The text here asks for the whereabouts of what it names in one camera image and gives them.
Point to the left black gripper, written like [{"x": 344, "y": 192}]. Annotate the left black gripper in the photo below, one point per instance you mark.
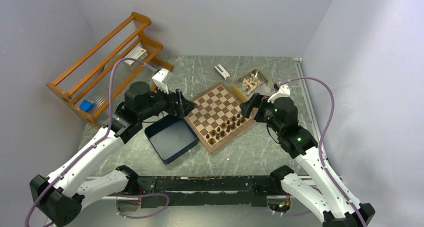
[{"x": 180, "y": 108}]

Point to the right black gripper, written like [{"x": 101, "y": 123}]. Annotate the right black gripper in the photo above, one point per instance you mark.
[{"x": 257, "y": 100}]

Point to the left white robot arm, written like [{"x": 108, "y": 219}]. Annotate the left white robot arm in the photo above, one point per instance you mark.
[{"x": 65, "y": 192}]

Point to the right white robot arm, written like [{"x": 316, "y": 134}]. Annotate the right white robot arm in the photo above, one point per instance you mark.
[{"x": 331, "y": 201}]

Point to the light chess pieces pile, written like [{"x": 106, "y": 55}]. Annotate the light chess pieces pile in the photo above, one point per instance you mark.
[{"x": 250, "y": 83}]

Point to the wooden chess board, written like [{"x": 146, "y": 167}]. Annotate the wooden chess board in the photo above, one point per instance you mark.
[{"x": 215, "y": 106}]

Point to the gold metal tin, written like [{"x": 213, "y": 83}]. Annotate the gold metal tin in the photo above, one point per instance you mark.
[{"x": 267, "y": 88}]

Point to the blue metal tin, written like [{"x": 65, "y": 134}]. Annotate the blue metal tin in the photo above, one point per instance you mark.
[{"x": 171, "y": 137}]

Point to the white power bank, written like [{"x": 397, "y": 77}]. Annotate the white power bank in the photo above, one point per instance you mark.
[{"x": 222, "y": 71}]

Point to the white cardboard box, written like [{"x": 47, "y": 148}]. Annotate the white cardboard box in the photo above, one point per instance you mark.
[{"x": 138, "y": 53}]

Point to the blue plastic case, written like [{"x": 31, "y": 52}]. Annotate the blue plastic case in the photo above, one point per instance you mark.
[{"x": 86, "y": 106}]

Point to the orange wooden rack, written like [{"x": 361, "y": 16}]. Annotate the orange wooden rack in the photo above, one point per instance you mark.
[{"x": 88, "y": 77}]

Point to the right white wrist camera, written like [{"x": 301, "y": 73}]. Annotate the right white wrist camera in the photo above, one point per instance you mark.
[{"x": 283, "y": 92}]

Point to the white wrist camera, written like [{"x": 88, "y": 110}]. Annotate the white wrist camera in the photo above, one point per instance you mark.
[
  {"x": 160, "y": 79},
  {"x": 283, "y": 92}
]

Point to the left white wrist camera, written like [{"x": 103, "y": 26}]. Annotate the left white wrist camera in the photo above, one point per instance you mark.
[{"x": 160, "y": 79}]

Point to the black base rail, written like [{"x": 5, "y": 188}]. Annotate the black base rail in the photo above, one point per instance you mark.
[{"x": 252, "y": 190}]

